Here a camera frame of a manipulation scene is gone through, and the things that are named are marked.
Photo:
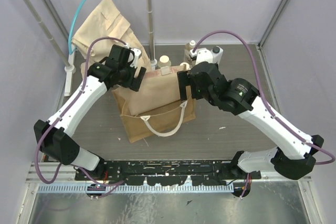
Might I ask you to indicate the white rectangular bottle dark cap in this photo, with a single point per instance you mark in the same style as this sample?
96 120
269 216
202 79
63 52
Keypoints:
211 56

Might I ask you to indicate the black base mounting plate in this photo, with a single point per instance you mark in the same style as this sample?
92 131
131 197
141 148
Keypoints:
169 173

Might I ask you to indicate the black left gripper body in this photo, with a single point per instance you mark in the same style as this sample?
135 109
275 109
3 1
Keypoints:
138 79

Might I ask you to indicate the green bottle cream cap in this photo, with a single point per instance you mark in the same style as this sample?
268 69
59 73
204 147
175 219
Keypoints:
164 61

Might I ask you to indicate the brown burlap canvas bag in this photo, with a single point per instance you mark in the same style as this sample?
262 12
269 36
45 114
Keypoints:
156 109

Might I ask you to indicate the aluminium frame rail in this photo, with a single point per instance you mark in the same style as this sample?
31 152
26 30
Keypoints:
47 172

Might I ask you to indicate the beige cloth trousers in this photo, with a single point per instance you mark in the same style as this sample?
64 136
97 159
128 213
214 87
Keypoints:
107 21

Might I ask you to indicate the white slotted cable duct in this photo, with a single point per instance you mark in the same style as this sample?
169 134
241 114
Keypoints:
123 189

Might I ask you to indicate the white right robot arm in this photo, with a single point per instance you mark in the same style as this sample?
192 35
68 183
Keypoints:
293 156

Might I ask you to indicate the cream bottle with cap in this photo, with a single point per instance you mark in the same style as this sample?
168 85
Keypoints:
186 65

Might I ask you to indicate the clear amber liquid bottle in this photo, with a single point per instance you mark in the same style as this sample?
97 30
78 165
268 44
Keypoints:
189 46

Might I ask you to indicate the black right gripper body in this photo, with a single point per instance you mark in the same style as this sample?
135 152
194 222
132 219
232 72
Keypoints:
210 97

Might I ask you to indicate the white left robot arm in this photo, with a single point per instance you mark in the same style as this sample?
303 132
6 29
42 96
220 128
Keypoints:
54 136

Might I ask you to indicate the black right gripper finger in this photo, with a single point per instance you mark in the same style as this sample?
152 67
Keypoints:
185 92
184 78

